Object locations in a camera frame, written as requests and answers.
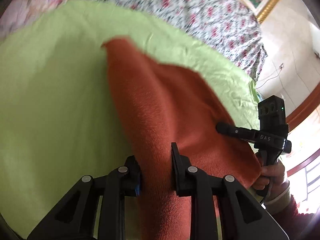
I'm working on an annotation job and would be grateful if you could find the purple floral pillow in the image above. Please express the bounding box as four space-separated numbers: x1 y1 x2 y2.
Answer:
0 0 70 38

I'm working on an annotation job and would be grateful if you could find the person's right hand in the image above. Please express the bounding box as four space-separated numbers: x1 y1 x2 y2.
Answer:
252 155 288 193

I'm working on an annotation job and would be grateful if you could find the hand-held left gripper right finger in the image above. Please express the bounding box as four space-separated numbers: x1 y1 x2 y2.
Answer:
171 142 288 240

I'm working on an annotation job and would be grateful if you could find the gold picture frame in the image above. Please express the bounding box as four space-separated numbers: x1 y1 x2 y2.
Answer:
220 0 288 24

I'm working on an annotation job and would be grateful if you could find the person's right forearm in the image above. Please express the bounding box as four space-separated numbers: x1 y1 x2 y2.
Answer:
264 180 320 222

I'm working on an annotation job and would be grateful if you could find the brown wooden door frame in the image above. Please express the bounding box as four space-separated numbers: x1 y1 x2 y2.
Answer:
286 87 320 180

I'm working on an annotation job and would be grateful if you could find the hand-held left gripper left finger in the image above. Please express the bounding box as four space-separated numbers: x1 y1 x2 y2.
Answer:
26 155 142 240

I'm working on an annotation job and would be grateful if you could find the white pink floral quilt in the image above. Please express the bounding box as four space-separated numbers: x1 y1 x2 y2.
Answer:
62 0 267 80

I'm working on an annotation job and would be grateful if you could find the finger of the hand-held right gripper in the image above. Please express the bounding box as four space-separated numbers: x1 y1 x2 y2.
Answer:
216 122 260 143

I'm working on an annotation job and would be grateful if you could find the white wall cable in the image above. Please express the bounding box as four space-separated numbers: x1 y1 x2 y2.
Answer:
255 64 285 89

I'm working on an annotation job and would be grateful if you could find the orange knit sweater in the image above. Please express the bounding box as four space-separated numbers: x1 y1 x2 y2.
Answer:
101 36 263 240

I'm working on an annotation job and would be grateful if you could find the light green bed sheet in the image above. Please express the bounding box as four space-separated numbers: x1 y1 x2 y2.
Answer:
0 0 260 239

